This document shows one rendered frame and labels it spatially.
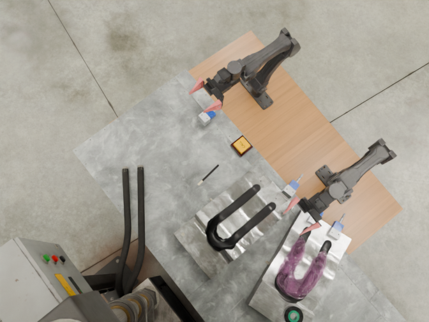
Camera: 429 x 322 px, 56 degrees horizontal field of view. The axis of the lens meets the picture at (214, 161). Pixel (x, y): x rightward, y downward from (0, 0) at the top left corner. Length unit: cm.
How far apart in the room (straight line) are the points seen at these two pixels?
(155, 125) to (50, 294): 103
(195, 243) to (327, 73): 184
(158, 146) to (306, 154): 73
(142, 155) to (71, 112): 114
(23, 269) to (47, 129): 182
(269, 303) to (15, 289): 101
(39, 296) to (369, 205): 150
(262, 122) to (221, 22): 137
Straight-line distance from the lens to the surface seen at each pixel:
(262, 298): 183
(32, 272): 133
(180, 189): 195
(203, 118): 199
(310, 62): 321
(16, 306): 134
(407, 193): 314
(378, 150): 170
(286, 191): 194
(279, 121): 209
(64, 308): 74
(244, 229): 184
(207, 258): 186
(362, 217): 210
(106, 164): 202
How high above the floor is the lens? 272
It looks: 75 degrees down
